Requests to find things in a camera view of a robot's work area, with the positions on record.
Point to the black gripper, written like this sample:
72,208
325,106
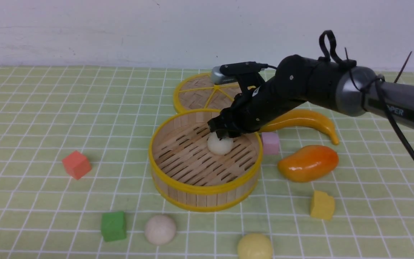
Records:
250,112

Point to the yellow plastic banana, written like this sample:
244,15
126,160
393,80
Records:
304,118

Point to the yellow foam block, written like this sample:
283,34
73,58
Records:
322,205

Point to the pale yellow bun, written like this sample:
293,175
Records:
255,246

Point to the green foam cube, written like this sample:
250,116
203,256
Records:
113,226

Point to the orange plastic mango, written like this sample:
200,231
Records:
308,163

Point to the woven bamboo steamer lid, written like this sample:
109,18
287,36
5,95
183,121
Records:
198,92

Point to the white bun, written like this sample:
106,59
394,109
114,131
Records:
160,229
219,146

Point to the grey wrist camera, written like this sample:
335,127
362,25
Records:
246,74

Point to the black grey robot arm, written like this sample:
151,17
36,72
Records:
351,92

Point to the white bun front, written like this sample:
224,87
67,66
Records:
160,229

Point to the bamboo steamer tray yellow rim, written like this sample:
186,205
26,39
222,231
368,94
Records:
189,176

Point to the red foam cube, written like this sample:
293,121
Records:
77,165

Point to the pink foam cube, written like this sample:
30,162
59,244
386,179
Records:
271,143

